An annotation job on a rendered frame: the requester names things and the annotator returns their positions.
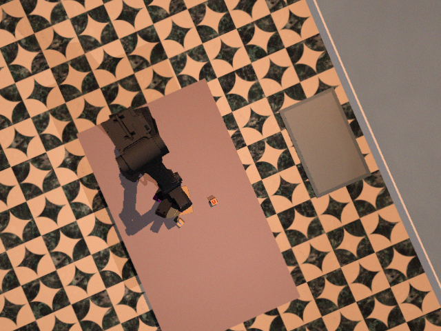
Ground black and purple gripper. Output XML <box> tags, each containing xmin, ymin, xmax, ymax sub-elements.
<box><xmin>153</xmin><ymin>188</ymin><xmax>180</xmax><ymax>212</ymax></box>

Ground orange mat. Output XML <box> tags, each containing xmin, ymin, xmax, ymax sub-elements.
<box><xmin>166</xmin><ymin>186</ymin><xmax>193</xmax><ymax>219</ymax></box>

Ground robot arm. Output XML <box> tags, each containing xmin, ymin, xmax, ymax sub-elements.
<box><xmin>101</xmin><ymin>106</ymin><xmax>192</xmax><ymax>218</ymax></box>

